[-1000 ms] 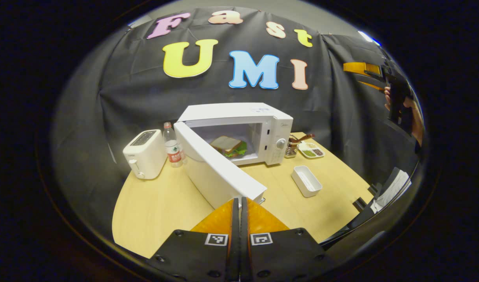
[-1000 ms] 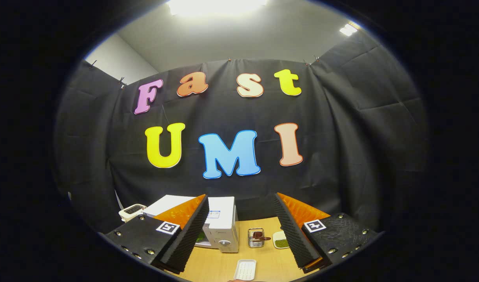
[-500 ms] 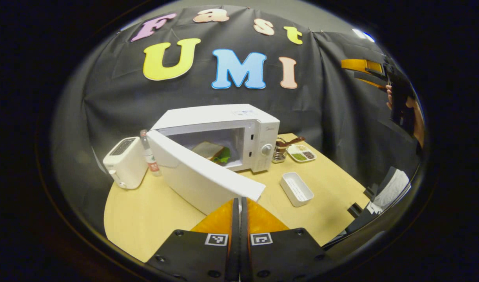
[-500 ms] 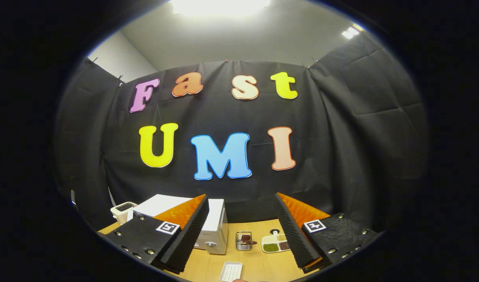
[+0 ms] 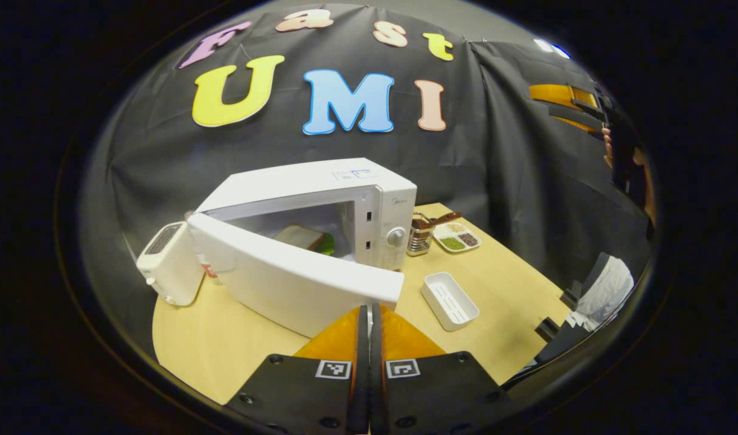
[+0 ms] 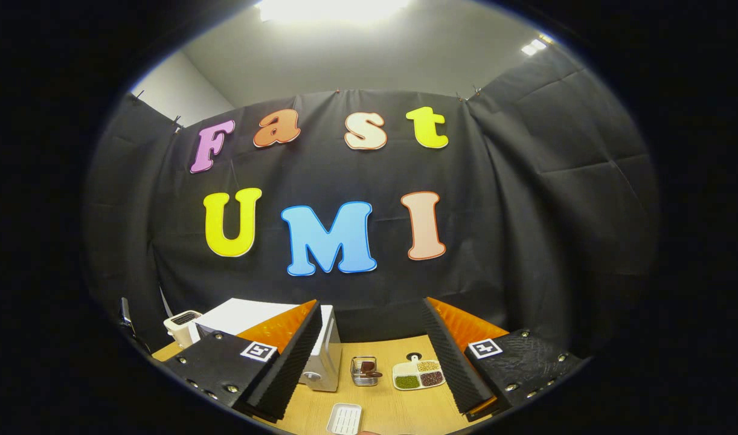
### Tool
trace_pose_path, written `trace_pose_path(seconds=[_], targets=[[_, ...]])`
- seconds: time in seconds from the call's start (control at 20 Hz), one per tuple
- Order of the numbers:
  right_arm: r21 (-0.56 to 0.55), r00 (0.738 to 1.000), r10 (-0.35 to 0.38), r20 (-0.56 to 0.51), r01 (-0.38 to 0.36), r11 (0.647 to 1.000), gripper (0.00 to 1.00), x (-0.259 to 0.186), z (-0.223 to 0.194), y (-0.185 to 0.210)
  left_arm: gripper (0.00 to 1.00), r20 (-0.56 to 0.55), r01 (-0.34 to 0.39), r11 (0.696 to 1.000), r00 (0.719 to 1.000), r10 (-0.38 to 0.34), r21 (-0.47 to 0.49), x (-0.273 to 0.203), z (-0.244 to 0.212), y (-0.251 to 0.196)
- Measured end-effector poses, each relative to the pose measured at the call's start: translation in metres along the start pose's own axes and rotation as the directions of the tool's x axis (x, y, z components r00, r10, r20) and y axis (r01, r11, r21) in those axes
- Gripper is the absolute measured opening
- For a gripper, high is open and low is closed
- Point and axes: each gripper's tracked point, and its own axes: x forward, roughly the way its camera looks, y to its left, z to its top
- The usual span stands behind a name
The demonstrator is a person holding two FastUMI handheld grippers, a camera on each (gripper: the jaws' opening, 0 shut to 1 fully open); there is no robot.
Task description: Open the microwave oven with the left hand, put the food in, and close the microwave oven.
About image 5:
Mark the white divided bean plate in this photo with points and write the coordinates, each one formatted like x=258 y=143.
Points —
x=465 y=240

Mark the white toaster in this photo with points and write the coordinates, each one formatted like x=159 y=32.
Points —
x=170 y=272

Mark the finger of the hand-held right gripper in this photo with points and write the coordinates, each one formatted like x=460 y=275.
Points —
x=577 y=115
x=562 y=95

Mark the small white rectangular tray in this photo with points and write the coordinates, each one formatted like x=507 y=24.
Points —
x=450 y=302

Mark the small ceiling light panel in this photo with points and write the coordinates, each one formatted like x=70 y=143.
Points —
x=547 y=45

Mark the white microwave oven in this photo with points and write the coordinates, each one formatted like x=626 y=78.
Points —
x=296 y=181

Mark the black backdrop cloth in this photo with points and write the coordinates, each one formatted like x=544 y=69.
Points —
x=163 y=157

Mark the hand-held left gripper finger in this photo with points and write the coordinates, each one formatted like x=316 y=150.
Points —
x=362 y=374
x=376 y=374

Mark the sandwich with green lettuce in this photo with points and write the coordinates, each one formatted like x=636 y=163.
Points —
x=299 y=237

